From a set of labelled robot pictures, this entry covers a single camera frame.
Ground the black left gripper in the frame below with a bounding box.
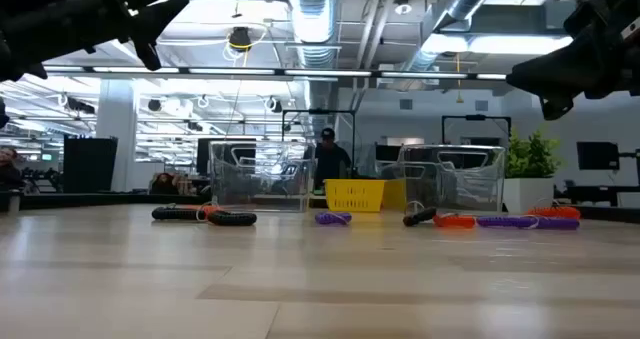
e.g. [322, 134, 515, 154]
[0, 0, 191, 83]

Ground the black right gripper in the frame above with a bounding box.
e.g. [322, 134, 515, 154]
[505, 0, 640, 122]

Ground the orange spring keychain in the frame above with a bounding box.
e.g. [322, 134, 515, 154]
[432, 213, 477, 229]
[174, 203, 221, 218]
[525, 206, 582, 220]

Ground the black computer monitor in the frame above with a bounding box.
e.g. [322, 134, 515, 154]
[374, 143, 402, 163]
[576, 141, 621, 171]

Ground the long ceiling light bar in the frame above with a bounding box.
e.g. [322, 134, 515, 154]
[42, 66, 509, 82]

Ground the green plant in white pot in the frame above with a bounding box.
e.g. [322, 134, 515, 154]
[502, 127, 564, 215]

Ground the white building column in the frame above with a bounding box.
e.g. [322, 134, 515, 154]
[95, 78, 139, 193]

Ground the clear plastic bin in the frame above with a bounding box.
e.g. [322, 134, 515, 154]
[208, 139, 316, 214]
[398, 144, 507, 215]

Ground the black cabinet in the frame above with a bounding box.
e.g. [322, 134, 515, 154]
[63, 135, 119, 194]

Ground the person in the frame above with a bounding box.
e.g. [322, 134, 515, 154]
[149, 172, 181, 196]
[0, 146, 24, 193]
[313, 127, 353, 190]

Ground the yellow plastic basket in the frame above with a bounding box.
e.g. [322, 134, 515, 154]
[323, 178, 407, 213]

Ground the black metal rig frame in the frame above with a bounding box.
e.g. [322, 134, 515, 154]
[441, 113, 513, 148]
[281, 108, 357, 180]

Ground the hanging black cable reel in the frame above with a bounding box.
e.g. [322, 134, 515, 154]
[227, 26, 254, 53]

